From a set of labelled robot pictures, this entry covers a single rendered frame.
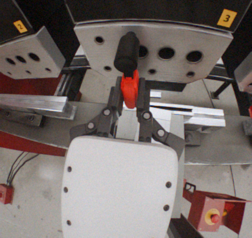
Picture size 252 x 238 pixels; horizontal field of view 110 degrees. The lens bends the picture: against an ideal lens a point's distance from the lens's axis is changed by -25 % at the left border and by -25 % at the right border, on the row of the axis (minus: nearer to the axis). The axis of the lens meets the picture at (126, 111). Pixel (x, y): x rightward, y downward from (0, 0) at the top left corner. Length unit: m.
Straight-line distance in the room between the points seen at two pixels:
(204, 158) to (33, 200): 1.81
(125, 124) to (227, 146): 0.41
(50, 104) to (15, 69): 0.27
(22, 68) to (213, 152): 0.59
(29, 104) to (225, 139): 0.80
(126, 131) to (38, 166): 1.56
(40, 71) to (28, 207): 1.85
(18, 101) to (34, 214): 1.54
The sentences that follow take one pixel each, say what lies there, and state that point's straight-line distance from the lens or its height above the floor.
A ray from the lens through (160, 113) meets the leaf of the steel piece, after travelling 0.33.
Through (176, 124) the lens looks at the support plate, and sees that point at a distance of 0.34.
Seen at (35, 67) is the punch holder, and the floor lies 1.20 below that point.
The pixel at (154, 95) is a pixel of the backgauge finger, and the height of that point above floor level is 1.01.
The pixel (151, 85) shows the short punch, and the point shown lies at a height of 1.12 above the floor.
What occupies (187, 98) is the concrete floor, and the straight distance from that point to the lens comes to 1.64.
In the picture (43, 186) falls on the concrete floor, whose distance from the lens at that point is 1.74.
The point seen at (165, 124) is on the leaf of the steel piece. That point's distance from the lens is 0.33.
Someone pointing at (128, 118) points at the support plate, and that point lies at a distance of 0.32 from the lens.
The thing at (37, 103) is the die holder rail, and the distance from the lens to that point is 0.55.
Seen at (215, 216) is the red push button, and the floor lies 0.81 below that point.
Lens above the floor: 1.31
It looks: 66 degrees down
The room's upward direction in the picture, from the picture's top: 11 degrees counter-clockwise
